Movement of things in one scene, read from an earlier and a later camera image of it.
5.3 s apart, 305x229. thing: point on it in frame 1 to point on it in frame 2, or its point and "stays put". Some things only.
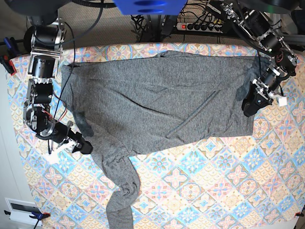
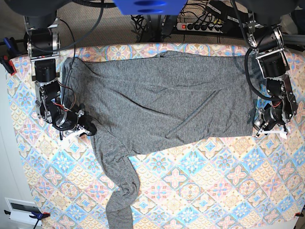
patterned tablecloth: (253, 181) stays put
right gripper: (268, 86) to (269, 117)
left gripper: (69, 140) to (66, 120)
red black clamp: (5, 61) stays put
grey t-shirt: (126, 105) stays put
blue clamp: (11, 45) stays put
